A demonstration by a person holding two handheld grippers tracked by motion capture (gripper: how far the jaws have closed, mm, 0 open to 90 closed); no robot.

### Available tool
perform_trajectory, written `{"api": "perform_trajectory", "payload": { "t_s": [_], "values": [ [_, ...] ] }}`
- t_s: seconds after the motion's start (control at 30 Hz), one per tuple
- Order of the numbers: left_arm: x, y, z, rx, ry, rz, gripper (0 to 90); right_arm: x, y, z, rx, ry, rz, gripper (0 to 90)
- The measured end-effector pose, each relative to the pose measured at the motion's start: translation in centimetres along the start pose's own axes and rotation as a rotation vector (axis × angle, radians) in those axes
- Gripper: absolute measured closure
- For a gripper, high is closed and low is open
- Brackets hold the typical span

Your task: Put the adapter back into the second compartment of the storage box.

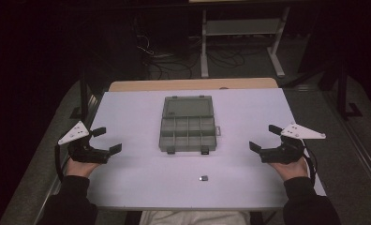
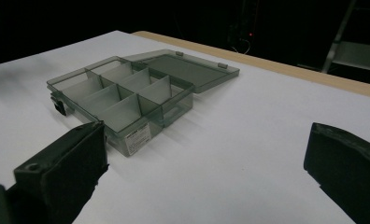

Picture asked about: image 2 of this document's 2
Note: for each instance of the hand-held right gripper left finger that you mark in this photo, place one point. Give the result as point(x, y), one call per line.
point(64, 174)

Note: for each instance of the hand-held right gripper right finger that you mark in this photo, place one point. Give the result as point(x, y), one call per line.
point(348, 168)

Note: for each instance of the clear grey compartment box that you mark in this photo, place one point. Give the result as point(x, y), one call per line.
point(136, 93)

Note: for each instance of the metal stand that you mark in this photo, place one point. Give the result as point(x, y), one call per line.
point(351, 46)

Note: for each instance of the dark device with red light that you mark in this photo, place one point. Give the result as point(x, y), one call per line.
point(245, 28)

